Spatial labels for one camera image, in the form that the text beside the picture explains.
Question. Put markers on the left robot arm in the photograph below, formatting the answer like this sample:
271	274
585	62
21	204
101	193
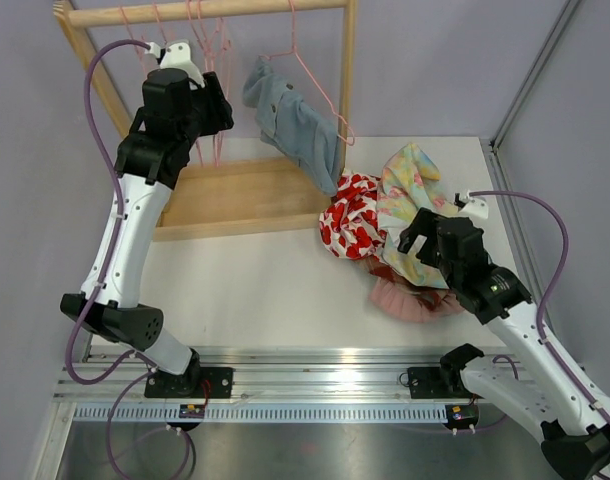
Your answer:
176	111

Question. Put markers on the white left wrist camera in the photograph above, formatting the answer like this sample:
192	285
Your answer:
176	55

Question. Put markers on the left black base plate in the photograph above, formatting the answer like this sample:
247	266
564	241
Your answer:
214	382

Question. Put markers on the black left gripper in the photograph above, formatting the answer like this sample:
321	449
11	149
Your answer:
219	109

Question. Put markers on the blue denim skirt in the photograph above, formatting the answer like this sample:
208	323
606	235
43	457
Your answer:
286	122

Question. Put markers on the pastel floral skirt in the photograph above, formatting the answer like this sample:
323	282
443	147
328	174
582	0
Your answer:
410	181

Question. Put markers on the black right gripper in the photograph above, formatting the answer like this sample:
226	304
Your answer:
425	224

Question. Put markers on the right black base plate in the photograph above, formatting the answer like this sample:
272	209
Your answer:
432	382

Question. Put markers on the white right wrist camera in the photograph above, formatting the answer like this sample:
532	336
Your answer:
471	206

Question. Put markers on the wooden clothes rack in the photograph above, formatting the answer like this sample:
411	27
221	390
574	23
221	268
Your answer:
239	196

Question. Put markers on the slotted cable duct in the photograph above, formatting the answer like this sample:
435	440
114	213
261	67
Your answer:
265	413

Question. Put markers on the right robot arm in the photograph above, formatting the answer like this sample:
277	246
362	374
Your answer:
566	413

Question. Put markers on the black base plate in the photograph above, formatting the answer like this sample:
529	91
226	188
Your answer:
214	382
432	382

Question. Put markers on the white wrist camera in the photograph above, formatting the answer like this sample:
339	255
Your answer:
471	206
176	55

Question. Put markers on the pink ruffled skirt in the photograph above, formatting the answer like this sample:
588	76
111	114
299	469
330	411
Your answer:
419	314

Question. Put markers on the aluminium mounting rail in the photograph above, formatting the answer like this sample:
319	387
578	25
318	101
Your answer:
271	375

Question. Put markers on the red plaid wool skirt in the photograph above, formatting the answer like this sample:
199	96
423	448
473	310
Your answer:
393	290

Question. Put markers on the red heart print skirt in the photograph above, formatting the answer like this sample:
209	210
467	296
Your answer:
349	226

